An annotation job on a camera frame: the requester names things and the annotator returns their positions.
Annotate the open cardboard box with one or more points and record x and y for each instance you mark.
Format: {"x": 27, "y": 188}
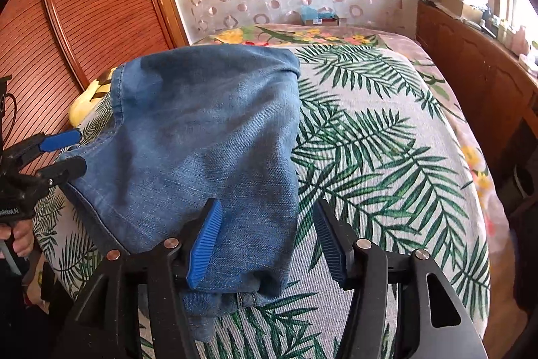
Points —
{"x": 456, "y": 3}

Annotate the person's left hand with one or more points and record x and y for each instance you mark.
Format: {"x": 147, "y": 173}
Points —
{"x": 23, "y": 239}

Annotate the floral blanket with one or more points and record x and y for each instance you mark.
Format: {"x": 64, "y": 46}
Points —
{"x": 475, "y": 157}

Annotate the blue packet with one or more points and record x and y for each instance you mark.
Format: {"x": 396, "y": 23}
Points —
{"x": 313, "y": 12}

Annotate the palm leaf printed sheet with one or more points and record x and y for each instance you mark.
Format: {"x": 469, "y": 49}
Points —
{"x": 370, "y": 157}

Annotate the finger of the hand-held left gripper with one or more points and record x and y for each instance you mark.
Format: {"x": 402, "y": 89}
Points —
{"x": 63, "y": 138}
{"x": 67, "y": 169}

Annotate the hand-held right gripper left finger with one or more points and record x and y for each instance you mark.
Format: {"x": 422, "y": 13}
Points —
{"x": 206, "y": 245}

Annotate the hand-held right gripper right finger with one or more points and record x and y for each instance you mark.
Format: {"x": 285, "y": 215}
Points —
{"x": 332, "y": 245}

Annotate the yellow plush toy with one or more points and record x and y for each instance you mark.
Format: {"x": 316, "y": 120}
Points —
{"x": 84, "y": 106}

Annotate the pink bottle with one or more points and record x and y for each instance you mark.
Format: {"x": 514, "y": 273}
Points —
{"x": 521, "y": 37}

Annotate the window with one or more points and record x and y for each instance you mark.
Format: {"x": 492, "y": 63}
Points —
{"x": 525, "y": 10}

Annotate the blue denim pants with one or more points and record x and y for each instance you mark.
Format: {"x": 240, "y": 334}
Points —
{"x": 189, "y": 123}

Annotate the long wooden cabinet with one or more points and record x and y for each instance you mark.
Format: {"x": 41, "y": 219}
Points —
{"x": 470, "y": 60}

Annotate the white bottles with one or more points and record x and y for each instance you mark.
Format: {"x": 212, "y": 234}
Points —
{"x": 505, "y": 31}

